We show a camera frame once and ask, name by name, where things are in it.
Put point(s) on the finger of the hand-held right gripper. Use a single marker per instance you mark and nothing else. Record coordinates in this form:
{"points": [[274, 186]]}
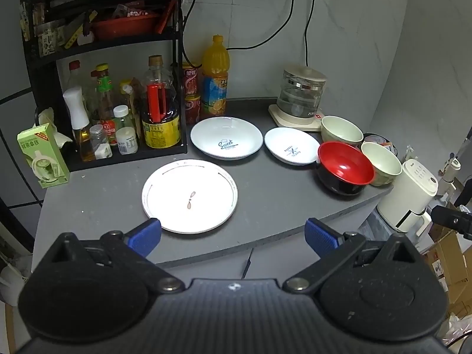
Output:
{"points": [[451, 219]]}

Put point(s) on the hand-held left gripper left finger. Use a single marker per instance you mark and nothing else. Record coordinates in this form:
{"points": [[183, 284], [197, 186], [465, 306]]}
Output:
{"points": [[145, 236]]}

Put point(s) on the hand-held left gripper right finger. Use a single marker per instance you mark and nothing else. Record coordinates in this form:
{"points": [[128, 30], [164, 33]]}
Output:
{"points": [[320, 236]]}

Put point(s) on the white patterned plate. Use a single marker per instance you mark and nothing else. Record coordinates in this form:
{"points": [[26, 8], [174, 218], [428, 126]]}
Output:
{"points": [[199, 206]]}

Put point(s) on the large white deep plate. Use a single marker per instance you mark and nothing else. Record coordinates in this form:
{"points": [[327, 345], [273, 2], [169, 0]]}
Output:
{"points": [[226, 136]]}

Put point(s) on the cardboard box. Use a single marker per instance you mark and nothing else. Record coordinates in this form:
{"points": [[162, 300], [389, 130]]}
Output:
{"points": [[451, 261]]}

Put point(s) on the white countertop appliance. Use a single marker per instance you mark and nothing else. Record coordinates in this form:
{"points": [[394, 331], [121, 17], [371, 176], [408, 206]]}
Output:
{"points": [[407, 195]]}

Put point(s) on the red and black bowl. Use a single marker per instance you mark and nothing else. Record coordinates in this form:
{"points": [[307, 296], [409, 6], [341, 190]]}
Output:
{"points": [[344, 167]]}

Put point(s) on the cream ceramic bowl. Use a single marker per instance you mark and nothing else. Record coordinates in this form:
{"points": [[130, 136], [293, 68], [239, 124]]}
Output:
{"points": [[341, 129], [381, 160]]}

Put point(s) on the small white deep plate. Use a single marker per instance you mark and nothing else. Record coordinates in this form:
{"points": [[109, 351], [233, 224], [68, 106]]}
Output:
{"points": [[291, 149]]}

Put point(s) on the small white labelled bottle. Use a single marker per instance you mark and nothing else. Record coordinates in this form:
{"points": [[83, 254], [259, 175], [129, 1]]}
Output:
{"points": [[127, 141]]}

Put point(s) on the small clear jar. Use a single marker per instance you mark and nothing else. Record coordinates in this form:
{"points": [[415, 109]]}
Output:
{"points": [[100, 143]]}

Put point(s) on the black round container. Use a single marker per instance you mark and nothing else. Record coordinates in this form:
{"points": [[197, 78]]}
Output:
{"points": [[379, 141]]}

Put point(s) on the cream kettle base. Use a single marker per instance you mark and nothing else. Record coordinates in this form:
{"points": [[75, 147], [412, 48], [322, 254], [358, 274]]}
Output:
{"points": [[291, 121]]}

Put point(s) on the clear bottle white cap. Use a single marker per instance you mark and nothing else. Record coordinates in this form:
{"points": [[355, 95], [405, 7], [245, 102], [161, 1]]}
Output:
{"points": [[122, 116]]}

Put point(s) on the green paper carton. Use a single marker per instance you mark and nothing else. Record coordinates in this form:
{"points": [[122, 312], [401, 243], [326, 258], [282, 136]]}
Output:
{"points": [[42, 155]]}

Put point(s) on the red drink can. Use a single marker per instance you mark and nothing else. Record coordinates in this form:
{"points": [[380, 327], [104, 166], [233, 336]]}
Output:
{"points": [[193, 110]]}

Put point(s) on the glass electric kettle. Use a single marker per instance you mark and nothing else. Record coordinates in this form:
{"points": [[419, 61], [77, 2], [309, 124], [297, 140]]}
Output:
{"points": [[301, 94]]}

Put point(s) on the green-cap sauce bottle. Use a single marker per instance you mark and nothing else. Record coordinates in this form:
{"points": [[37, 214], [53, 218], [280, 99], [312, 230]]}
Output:
{"points": [[104, 96]]}

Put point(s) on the crumpled pale cloth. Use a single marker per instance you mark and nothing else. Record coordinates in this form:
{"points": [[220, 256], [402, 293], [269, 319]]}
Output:
{"points": [[49, 118]]}

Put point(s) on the red cans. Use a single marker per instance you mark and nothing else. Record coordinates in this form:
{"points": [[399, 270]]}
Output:
{"points": [[190, 79]]}

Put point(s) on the orange juice bottle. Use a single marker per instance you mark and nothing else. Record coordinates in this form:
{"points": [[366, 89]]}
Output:
{"points": [[215, 81]]}

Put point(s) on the red-cap clear bottle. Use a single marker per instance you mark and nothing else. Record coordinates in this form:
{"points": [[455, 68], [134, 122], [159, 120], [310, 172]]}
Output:
{"points": [[75, 75]]}

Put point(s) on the black metal shelf rack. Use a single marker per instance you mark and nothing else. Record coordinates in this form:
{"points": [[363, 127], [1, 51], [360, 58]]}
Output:
{"points": [[177, 44]]}

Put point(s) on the red plastic basket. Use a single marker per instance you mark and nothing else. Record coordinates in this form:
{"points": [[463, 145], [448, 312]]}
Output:
{"points": [[123, 25]]}

